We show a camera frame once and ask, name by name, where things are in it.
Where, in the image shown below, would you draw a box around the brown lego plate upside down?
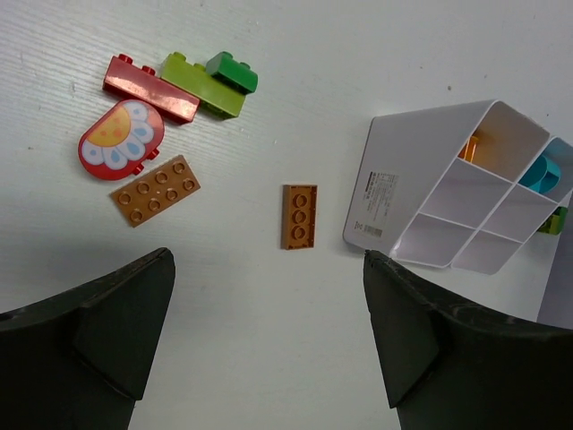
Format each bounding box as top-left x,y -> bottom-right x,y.
281,185 -> 318,250

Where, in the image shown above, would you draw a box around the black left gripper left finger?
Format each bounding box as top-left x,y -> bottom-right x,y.
1,248 -> 175,429

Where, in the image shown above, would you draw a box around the lime green small lego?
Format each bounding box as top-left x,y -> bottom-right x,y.
537,206 -> 569,236

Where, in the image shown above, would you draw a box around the teal rounded lego brick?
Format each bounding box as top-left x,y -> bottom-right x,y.
519,155 -> 561,194

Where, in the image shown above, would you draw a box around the white right divided container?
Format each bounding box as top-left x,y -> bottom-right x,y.
451,137 -> 572,275

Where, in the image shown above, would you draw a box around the yellow rounded lego brick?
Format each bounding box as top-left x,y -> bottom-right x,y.
458,135 -> 479,163

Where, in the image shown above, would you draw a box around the white left divided container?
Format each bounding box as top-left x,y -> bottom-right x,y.
343,100 -> 550,268

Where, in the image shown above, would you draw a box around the lime green lego brick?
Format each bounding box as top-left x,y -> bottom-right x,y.
160,52 -> 246,119

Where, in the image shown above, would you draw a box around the red long lego brick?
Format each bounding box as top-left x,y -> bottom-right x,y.
102,54 -> 200,125

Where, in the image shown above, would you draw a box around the white divided container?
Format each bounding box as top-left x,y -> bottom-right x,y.
343,100 -> 550,268
451,137 -> 572,275

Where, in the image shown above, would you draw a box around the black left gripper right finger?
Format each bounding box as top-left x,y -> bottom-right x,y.
363,251 -> 572,429

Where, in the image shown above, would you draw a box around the red flower lego piece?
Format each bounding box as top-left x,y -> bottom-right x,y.
78,99 -> 165,181

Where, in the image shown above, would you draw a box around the brown 2x4 lego plate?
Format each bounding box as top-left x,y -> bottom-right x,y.
110,155 -> 201,228

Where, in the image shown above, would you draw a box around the dark green lego brick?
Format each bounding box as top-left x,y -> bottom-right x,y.
205,51 -> 259,95

